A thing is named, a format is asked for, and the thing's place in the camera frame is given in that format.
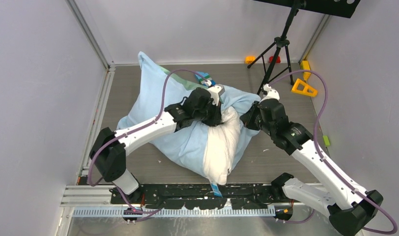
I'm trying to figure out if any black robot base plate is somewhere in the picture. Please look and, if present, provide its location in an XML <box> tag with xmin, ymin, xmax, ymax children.
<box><xmin>126</xmin><ymin>183</ymin><xmax>297</xmax><ymax>210</ymax></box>

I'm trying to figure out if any white slotted cable duct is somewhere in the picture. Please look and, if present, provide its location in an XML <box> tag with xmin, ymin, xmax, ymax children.
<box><xmin>72</xmin><ymin>205</ymin><xmax>276</xmax><ymax>218</ymax></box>

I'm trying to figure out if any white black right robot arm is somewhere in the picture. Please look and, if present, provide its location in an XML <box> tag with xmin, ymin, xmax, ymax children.
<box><xmin>240</xmin><ymin>98</ymin><xmax>383</xmax><ymax>236</ymax></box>

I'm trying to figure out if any white pillow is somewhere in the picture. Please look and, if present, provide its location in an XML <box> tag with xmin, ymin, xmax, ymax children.
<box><xmin>203</xmin><ymin>106</ymin><xmax>241</xmax><ymax>185</ymax></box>

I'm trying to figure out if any orange toy block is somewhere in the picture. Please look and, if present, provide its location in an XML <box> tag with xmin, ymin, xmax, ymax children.
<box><xmin>245</xmin><ymin>56</ymin><xmax>256</xmax><ymax>64</ymax></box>

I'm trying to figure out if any black camera tripod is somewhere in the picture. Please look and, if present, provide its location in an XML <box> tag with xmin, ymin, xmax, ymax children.
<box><xmin>247</xmin><ymin>7</ymin><xmax>299</xmax><ymax>95</ymax></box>

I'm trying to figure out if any lime green toy block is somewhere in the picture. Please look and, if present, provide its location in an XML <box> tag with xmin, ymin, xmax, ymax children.
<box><xmin>322</xmin><ymin>135</ymin><xmax>331</xmax><ymax>147</ymax></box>

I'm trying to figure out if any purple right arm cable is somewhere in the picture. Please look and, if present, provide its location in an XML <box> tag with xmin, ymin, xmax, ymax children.
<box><xmin>264</xmin><ymin>69</ymin><xmax>399</xmax><ymax>235</ymax></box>

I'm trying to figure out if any yellow triangular toy block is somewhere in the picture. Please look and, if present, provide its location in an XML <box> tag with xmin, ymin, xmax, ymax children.
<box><xmin>291</xmin><ymin>79</ymin><xmax>318</xmax><ymax>97</ymax></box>

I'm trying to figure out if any red toy block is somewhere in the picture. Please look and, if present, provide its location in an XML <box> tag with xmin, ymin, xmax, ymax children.
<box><xmin>268</xmin><ymin>56</ymin><xmax>281</xmax><ymax>63</ymax></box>

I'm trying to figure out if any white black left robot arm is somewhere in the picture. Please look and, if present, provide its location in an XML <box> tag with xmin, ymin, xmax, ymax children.
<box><xmin>89</xmin><ymin>85</ymin><xmax>225</xmax><ymax>204</ymax></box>

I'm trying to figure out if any blue green toy block stack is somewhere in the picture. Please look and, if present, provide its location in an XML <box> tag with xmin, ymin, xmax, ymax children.
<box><xmin>195</xmin><ymin>71</ymin><xmax>216</xmax><ymax>88</ymax></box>

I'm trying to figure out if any yellow rectangular toy block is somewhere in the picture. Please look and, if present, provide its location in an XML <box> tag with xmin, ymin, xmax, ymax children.
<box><xmin>300</xmin><ymin>60</ymin><xmax>311</xmax><ymax>81</ymax></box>

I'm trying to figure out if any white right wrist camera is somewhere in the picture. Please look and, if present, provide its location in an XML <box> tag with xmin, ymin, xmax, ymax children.
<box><xmin>261</xmin><ymin>84</ymin><xmax>280</xmax><ymax>101</ymax></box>

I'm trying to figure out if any black overhead panel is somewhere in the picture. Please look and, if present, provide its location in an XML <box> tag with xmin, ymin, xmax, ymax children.
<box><xmin>259</xmin><ymin>0</ymin><xmax>360</xmax><ymax>18</ymax></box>

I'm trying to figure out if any light blue green pillowcase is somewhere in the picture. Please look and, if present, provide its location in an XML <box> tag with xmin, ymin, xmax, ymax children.
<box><xmin>117</xmin><ymin>52</ymin><xmax>260</xmax><ymax>185</ymax></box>

